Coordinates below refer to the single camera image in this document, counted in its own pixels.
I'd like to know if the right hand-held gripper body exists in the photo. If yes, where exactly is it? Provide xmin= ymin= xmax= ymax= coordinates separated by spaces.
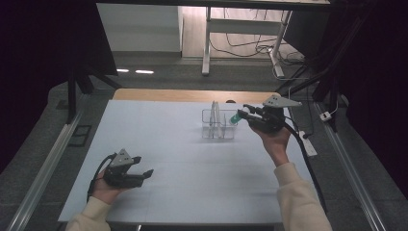
xmin=248 ymin=93 xmax=303 ymax=135

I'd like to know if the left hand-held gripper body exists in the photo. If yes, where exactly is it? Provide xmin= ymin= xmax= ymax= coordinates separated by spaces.
xmin=103 ymin=148 xmax=144 ymax=190

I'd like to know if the green and white glue stick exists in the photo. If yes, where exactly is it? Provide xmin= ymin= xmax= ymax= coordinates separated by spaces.
xmin=229 ymin=107 xmax=251 ymax=126

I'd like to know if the clear acrylic pen organizer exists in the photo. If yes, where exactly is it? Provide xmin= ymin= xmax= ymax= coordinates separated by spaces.
xmin=201 ymin=108 xmax=240 ymax=141

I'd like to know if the thin white pen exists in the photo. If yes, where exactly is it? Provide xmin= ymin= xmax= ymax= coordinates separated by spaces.
xmin=209 ymin=101 xmax=217 ymax=139

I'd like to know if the person's left hand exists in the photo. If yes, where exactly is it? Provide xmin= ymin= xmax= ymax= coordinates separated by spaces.
xmin=90 ymin=171 xmax=130 ymax=206

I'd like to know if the person's right hand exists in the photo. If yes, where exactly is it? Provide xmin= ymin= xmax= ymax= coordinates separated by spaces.
xmin=249 ymin=123 xmax=293 ymax=168

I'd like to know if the pale blue table mat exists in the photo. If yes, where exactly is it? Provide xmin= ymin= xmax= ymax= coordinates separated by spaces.
xmin=58 ymin=99 xmax=317 ymax=225

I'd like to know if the white power strip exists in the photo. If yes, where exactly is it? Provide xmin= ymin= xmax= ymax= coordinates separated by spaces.
xmin=297 ymin=130 xmax=319 ymax=158

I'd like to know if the black metal stand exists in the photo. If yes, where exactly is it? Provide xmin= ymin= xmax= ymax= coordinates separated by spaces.
xmin=275 ymin=0 xmax=376 ymax=133
xmin=65 ymin=62 xmax=123 ymax=125

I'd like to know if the white cabinet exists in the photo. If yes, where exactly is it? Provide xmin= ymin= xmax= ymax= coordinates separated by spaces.
xmin=95 ymin=3 xmax=185 ymax=53

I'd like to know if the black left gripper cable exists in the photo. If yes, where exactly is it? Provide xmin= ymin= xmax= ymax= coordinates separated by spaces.
xmin=86 ymin=153 xmax=117 ymax=203

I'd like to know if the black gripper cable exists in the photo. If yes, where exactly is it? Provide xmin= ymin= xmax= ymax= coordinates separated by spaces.
xmin=282 ymin=116 xmax=328 ymax=215
xmin=86 ymin=153 xmax=117 ymax=203

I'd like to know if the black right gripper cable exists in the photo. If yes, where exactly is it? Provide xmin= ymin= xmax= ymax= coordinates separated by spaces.
xmin=282 ymin=116 xmax=328 ymax=215

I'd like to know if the small white adapter with cable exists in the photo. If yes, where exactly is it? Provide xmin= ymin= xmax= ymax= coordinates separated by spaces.
xmin=319 ymin=95 xmax=341 ymax=122

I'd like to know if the black rectangular floor frame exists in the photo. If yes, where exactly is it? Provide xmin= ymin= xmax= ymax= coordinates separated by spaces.
xmin=67 ymin=124 xmax=93 ymax=148

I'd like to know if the tangle of black floor cables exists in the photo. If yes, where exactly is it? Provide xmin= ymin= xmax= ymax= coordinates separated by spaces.
xmin=210 ymin=8 xmax=306 ymax=66

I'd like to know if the aluminium floor rail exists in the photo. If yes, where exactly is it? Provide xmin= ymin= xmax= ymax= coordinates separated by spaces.
xmin=313 ymin=101 xmax=390 ymax=231
xmin=6 ymin=92 xmax=92 ymax=231

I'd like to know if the white desk frame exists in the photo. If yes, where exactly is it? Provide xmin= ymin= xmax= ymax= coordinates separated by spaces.
xmin=201 ymin=6 xmax=293 ymax=78

